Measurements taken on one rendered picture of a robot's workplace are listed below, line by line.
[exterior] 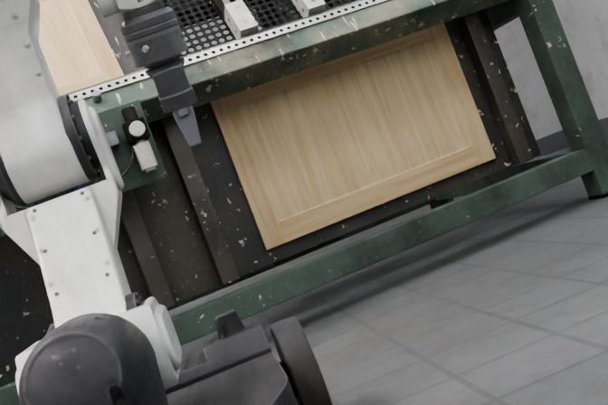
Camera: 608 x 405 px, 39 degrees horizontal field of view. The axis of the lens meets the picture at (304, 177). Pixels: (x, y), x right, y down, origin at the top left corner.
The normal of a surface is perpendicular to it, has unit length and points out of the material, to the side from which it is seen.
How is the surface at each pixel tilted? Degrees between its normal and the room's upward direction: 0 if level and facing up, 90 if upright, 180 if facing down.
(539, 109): 90
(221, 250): 90
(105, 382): 78
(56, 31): 60
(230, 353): 45
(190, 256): 90
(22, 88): 100
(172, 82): 105
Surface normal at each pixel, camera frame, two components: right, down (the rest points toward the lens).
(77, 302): -0.15, -0.67
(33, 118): 0.11, -0.12
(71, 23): 0.05, -0.56
